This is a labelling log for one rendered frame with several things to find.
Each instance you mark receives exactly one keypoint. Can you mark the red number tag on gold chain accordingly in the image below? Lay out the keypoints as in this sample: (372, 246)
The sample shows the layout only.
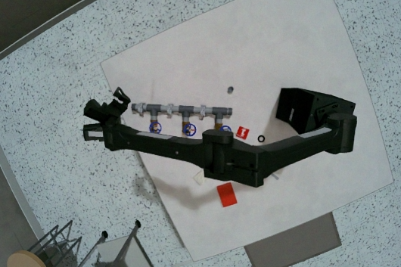
(242, 132)

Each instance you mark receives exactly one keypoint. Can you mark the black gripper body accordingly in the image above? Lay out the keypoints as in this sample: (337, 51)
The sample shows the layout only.
(121, 107)

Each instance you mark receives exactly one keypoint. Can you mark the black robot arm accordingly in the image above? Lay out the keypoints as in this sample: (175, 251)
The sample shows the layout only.
(223, 157)

